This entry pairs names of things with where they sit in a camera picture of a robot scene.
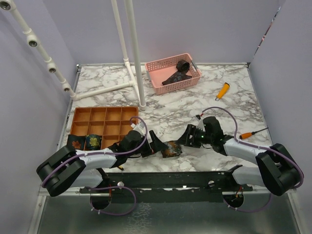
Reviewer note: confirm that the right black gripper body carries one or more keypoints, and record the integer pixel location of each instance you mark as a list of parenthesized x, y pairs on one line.
[(202, 137)]

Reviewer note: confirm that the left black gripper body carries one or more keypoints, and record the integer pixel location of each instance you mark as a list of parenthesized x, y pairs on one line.
[(145, 150)]

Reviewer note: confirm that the brown grey floral tie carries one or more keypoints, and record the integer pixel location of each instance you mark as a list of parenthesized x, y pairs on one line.
[(173, 149)]

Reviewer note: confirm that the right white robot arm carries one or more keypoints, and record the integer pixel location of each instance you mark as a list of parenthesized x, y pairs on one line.
[(274, 167)]

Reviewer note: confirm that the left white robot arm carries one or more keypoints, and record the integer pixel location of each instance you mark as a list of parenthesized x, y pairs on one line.
[(68, 168)]

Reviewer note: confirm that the wooden compartment tray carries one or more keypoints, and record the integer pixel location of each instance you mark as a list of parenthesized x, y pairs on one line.
[(112, 123)]

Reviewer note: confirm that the navy yellow-flower rolled tie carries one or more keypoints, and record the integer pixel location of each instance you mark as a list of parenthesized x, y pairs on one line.
[(93, 142)]

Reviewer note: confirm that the black orange-flower rolled tie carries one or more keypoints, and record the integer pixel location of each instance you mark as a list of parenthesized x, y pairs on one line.
[(75, 142)]

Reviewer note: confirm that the dark blue-flowered tie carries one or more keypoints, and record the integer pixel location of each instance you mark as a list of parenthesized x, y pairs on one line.
[(180, 75)]

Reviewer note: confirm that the pink perforated plastic basket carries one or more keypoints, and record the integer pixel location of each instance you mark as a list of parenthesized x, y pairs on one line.
[(160, 70)]

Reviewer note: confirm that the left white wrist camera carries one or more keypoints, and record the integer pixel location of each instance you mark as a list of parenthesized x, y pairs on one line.
[(140, 127)]

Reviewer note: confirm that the orange handled screwdriver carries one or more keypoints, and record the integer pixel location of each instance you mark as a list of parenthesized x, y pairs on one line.
[(249, 134)]

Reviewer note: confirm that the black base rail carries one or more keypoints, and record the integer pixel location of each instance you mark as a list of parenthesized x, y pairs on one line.
[(169, 187)]

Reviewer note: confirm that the yellow handled utility knife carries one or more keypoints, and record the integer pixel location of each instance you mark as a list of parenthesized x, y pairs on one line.
[(223, 91)]

